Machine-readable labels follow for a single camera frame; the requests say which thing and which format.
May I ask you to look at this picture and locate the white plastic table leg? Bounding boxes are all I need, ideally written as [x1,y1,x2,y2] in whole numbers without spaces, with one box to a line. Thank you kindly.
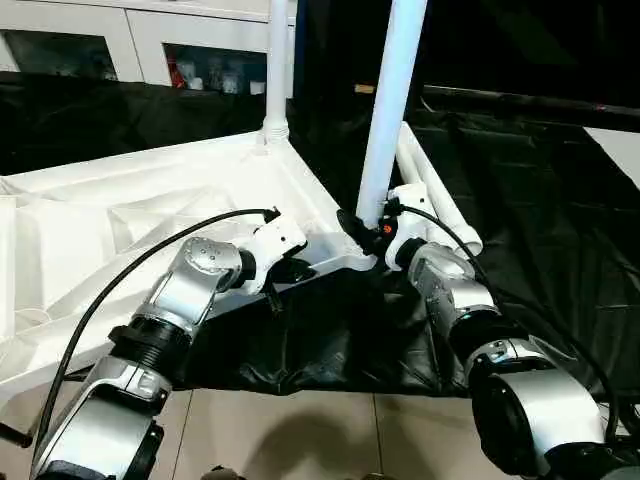
[352,0,431,237]
[262,0,293,147]
[396,125,441,216]
[400,122,484,257]

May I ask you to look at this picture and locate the white plastic table top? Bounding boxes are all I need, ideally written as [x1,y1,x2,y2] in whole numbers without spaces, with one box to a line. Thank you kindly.
[0,130,381,401]

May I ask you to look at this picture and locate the black plastic mat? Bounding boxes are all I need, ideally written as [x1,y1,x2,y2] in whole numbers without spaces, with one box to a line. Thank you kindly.
[0,72,640,401]

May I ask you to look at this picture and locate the dark left robot foot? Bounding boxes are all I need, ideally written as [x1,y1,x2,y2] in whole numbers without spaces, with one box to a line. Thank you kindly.
[200,465,247,480]

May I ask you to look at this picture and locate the small bottles behind glass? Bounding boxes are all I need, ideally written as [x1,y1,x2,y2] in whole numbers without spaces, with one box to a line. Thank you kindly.
[165,45,269,96]

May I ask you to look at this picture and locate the white cabinet with glass doors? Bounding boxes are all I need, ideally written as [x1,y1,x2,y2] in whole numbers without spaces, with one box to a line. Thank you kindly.
[0,0,297,96]

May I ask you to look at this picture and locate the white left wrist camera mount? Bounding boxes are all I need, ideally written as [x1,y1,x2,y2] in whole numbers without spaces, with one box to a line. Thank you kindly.
[240,208,309,297]

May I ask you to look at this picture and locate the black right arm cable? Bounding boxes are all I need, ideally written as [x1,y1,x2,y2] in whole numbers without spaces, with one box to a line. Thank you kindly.
[388,202,626,446]

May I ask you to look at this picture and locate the dark metal rail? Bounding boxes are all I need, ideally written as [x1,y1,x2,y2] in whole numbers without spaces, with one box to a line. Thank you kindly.
[420,85,640,123]

